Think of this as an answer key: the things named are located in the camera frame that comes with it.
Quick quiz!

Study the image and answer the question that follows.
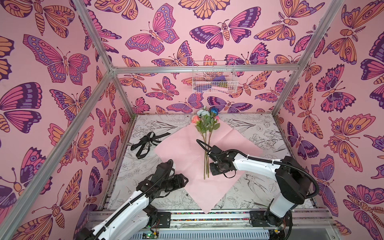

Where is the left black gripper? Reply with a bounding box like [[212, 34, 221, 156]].
[[158, 173, 189, 192]]

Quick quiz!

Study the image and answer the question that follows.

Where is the pink purple wrapping paper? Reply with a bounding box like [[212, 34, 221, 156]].
[[155, 121, 263, 213]]

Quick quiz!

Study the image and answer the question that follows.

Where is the black ribbon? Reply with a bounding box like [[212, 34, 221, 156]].
[[131, 132, 170, 160]]

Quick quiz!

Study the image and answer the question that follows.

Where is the pink fake rose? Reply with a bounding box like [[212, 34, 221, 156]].
[[192, 115, 207, 180]]

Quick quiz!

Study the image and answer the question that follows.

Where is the blue fake flower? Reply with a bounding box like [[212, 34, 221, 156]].
[[206, 107, 220, 178]]

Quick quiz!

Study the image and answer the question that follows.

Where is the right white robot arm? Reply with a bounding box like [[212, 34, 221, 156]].
[[196, 140, 320, 227]]

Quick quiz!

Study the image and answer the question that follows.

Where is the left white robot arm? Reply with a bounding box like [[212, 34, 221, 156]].
[[75, 160, 189, 240]]

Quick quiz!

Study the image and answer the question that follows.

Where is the white wire basket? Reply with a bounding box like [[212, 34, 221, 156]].
[[191, 61, 239, 95]]

